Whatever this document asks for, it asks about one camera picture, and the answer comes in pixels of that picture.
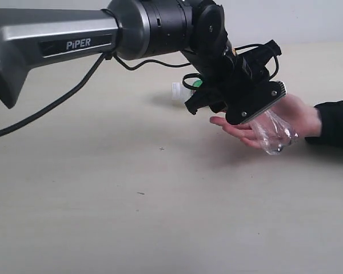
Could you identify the white bottle green label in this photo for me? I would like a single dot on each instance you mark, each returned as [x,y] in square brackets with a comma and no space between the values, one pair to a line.
[180,93]

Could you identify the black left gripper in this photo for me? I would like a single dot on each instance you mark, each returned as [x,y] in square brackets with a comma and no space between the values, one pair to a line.
[241,98]

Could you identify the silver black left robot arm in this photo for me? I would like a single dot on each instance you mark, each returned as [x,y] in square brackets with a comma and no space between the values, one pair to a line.
[125,30]

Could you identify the clear cola bottle red label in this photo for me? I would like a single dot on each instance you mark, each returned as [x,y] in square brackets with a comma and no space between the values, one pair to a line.
[273,133]

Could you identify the black sleeved forearm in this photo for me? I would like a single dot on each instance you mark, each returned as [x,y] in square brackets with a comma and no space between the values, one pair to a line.
[331,117]

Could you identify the person's open right hand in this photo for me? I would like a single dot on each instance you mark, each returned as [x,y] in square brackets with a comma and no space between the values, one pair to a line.
[304,119]

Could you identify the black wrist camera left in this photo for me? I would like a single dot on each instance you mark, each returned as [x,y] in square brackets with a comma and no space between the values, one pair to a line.
[258,57]

